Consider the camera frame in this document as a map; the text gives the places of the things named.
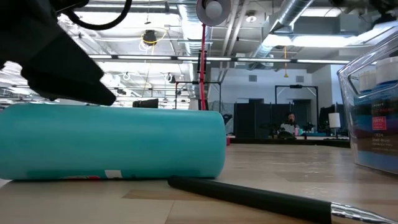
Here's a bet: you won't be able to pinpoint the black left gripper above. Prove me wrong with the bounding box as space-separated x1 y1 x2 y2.
0 0 118 106

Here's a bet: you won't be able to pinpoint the light blue paint bottle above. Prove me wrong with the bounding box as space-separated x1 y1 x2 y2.
0 103 227 181

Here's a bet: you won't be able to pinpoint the black paint brush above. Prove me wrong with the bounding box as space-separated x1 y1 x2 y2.
167 175 398 224

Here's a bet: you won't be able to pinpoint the clear plastic bin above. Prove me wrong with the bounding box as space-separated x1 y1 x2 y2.
337 26 398 175

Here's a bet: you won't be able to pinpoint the long linear light bar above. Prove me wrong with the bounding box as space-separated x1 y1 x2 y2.
88 53 352 65

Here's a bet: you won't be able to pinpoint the black background screen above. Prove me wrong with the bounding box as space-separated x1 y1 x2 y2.
132 98 159 109

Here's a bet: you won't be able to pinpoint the red desk lamp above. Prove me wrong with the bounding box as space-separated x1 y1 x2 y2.
195 0 233 146

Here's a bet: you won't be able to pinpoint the black partition screens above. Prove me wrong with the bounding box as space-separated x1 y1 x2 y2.
233 98 315 139

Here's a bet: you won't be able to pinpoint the person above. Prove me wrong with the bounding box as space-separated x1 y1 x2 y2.
279 112 301 139

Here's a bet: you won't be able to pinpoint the white cylindrical lamp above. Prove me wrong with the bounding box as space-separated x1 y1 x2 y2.
328 112 341 139

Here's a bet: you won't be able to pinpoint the black ceiling cable reel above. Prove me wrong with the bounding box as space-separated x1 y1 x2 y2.
138 29 167 52

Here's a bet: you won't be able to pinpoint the silver ventilation duct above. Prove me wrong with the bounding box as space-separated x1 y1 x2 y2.
248 0 315 60

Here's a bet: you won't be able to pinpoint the black table frame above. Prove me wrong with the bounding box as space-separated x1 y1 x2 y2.
229 138 351 149

